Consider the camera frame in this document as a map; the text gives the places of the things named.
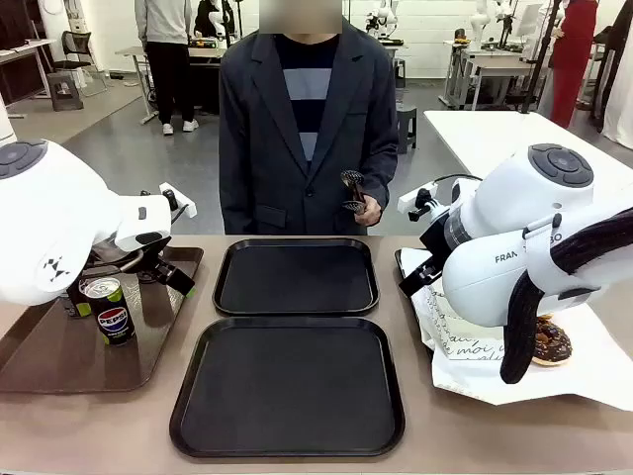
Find person in red dress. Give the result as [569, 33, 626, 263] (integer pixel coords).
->
[547, 0, 598, 130]

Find person left hand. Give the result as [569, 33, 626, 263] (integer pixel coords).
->
[352, 194, 384, 230]

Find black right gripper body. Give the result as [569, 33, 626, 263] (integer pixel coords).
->
[418, 211, 449, 278]

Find chocolate glazed donut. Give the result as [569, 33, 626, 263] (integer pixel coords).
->
[527, 314, 574, 368]

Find black tray with handle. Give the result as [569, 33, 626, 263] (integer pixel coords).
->
[394, 246, 436, 355]

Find brown plastic tray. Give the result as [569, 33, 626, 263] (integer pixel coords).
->
[0, 245, 205, 396]

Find white wrapping paper sheet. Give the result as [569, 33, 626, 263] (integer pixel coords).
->
[399, 246, 633, 412]

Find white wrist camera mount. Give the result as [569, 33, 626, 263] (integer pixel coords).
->
[397, 181, 440, 223]
[157, 181, 198, 220]

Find person in grey sweater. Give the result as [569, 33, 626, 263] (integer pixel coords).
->
[133, 0, 200, 137]

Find grey plastic stool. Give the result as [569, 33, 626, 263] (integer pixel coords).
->
[46, 72, 86, 113]
[395, 105, 418, 155]

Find grey workbench table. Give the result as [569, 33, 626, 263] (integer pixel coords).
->
[115, 46, 223, 126]

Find person left forearm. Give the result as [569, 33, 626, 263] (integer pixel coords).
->
[358, 133, 401, 209]

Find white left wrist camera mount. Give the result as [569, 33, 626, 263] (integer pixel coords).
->
[157, 181, 198, 220]

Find black stand pole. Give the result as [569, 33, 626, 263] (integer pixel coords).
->
[518, 0, 566, 116]

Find black office chair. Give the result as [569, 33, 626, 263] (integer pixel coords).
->
[51, 30, 108, 98]

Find white lab table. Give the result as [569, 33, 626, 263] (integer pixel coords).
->
[441, 38, 551, 111]

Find person right forearm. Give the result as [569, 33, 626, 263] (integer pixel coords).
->
[220, 147, 258, 235]

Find wooden desk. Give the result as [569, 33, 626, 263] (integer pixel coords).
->
[0, 38, 58, 120]

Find black plastic tray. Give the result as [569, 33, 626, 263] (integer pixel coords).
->
[212, 237, 381, 318]
[168, 316, 407, 459]

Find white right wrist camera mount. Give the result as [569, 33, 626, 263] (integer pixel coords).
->
[397, 181, 440, 223]

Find black Pepsi can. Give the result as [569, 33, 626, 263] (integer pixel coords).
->
[65, 281, 93, 319]
[78, 276, 136, 347]

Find black braided cable sleeve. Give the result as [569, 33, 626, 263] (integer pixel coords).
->
[498, 207, 633, 386]

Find black metal tongs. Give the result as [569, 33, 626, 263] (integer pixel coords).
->
[340, 169, 368, 216]

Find person in dark blazer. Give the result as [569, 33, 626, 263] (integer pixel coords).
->
[219, 0, 401, 237]

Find person in black top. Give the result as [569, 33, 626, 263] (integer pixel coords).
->
[194, 0, 234, 39]

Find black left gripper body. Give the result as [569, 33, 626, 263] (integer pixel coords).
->
[88, 240, 173, 286]

